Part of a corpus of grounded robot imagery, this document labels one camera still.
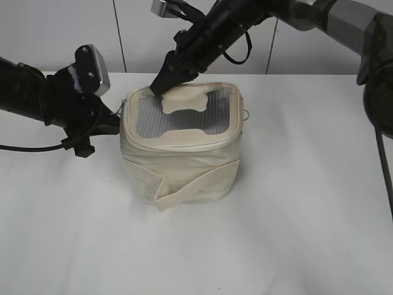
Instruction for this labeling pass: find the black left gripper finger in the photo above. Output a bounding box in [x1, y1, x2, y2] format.
[90, 104, 120, 136]

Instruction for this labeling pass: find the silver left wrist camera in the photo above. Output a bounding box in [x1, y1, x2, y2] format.
[74, 44, 111, 97]

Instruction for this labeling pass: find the cream zippered bag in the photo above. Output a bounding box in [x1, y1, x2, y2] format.
[120, 82, 244, 211]

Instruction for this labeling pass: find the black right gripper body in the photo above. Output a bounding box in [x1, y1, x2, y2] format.
[165, 1, 255, 81]

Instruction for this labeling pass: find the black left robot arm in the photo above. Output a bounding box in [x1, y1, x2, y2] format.
[1, 58, 120, 158]

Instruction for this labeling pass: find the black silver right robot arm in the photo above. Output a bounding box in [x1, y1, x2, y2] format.
[150, 1, 392, 137]

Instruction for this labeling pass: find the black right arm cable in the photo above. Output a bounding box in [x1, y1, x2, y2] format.
[222, 27, 254, 66]

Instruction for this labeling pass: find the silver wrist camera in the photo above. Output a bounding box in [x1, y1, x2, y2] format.
[74, 44, 111, 97]
[150, 0, 182, 18]

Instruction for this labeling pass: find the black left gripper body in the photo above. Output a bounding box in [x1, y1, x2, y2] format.
[42, 69, 104, 157]

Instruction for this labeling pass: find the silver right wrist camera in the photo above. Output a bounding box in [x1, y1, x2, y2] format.
[150, 0, 182, 18]

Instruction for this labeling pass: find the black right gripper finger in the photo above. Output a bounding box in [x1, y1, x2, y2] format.
[150, 51, 198, 96]

